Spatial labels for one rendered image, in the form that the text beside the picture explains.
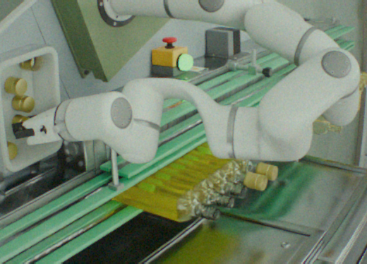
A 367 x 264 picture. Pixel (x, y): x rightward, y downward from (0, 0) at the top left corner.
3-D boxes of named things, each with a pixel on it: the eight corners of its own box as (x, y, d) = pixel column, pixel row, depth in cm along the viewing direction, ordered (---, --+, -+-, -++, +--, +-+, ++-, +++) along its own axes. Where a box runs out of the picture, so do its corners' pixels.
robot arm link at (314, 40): (315, 10, 87) (380, 49, 81) (319, 51, 99) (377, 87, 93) (274, 63, 85) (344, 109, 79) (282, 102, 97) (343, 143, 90)
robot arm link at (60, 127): (66, 150, 90) (56, 150, 92) (99, 132, 96) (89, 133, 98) (53, 108, 88) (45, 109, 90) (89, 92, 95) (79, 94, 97)
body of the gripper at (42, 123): (60, 150, 91) (27, 152, 98) (98, 130, 99) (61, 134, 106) (48, 109, 89) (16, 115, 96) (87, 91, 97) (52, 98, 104)
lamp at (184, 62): (176, 71, 143) (185, 73, 141) (176, 55, 141) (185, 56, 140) (185, 68, 146) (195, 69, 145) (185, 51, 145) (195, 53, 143)
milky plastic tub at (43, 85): (-14, 165, 102) (8, 176, 97) (-27, 62, 93) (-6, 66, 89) (39, 139, 115) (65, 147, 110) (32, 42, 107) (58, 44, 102)
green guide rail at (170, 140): (99, 169, 115) (128, 178, 111) (99, 165, 114) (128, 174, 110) (341, 40, 250) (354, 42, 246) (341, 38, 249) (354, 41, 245)
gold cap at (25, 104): (10, 96, 103) (22, 99, 101) (22, 91, 105) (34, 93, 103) (12, 112, 104) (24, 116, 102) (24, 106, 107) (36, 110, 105)
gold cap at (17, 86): (3, 79, 100) (15, 81, 98) (15, 74, 103) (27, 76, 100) (4, 95, 101) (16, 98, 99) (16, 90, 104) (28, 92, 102)
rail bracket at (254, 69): (226, 71, 155) (267, 78, 148) (226, 46, 152) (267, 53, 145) (233, 68, 158) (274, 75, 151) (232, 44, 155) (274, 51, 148)
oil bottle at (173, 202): (108, 199, 120) (188, 226, 109) (105, 176, 118) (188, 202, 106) (123, 189, 124) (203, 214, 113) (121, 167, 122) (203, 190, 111)
